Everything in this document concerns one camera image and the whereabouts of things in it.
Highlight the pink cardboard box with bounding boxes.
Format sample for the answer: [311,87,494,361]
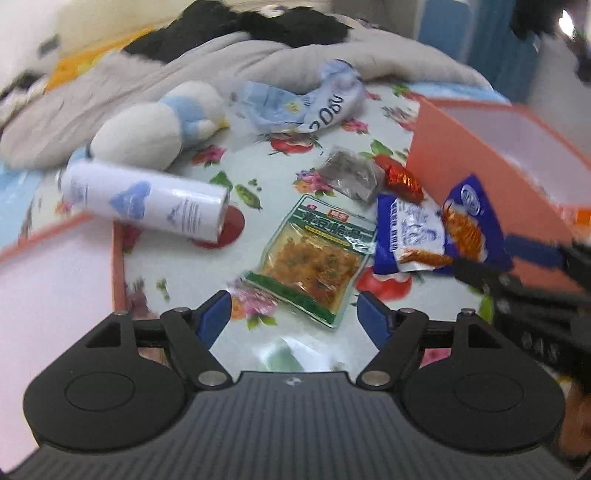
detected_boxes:
[405,97,591,296]

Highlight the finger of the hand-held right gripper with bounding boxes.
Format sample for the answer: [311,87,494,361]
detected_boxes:
[447,255,520,303]
[505,233,591,292]

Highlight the grey blanket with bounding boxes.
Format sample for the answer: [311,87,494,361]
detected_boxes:
[0,18,496,169]

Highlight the grey snack packet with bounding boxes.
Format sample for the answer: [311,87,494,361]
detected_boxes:
[316,147,387,205]

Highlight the black clothes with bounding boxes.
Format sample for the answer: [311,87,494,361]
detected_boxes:
[122,0,352,59]

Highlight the yellow cloth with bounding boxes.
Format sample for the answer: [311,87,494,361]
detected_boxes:
[46,28,154,91]

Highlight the white spray bottle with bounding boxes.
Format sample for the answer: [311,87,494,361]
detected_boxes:
[58,159,232,245]

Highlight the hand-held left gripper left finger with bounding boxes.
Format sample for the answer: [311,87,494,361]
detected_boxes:
[81,291,234,389]

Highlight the hanging dark clothes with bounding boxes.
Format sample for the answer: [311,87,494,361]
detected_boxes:
[510,0,562,40]

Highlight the white blue plush toy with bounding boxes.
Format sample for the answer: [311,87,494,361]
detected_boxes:
[88,82,232,169]

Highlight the blue plastic bag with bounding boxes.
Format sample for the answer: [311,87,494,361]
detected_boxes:
[230,59,365,136]

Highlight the green snack packet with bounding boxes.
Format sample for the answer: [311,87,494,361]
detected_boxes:
[243,194,378,329]

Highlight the small red foil packet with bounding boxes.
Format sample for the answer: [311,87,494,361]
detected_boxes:
[375,154,426,205]

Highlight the blue padded board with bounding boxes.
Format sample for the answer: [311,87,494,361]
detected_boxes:
[414,0,472,62]

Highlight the blue snack packet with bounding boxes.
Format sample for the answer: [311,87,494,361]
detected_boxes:
[372,174,515,278]

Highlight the blue curtain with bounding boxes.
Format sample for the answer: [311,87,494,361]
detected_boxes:
[462,0,542,103]

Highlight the floral bedsheet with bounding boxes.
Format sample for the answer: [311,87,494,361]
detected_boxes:
[111,78,499,372]

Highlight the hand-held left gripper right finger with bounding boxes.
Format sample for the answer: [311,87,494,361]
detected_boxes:
[356,291,503,388]

